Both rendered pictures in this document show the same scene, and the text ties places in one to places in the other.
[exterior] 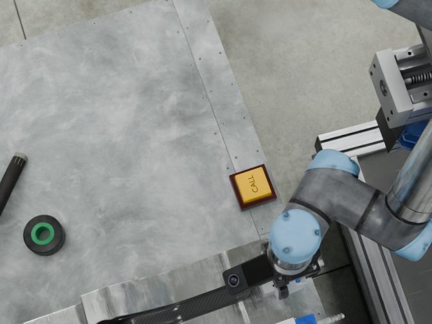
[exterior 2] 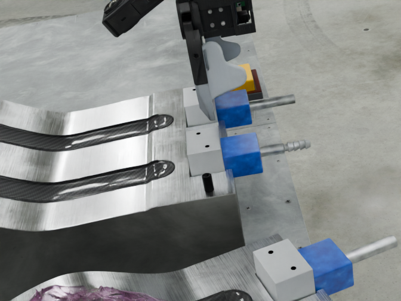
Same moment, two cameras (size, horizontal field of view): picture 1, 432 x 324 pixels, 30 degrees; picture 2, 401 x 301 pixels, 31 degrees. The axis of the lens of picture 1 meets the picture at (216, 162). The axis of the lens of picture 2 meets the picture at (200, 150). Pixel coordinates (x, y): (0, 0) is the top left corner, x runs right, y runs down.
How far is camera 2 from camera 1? 128 cm
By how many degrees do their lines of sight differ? 42
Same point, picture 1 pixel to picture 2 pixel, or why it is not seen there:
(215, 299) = (116, 136)
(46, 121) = (25, 61)
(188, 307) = (74, 144)
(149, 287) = (29, 114)
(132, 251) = not seen: hidden behind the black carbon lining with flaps
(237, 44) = (330, 218)
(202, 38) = not seen: hidden behind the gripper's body
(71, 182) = (18, 95)
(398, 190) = not seen: outside the picture
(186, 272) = (91, 112)
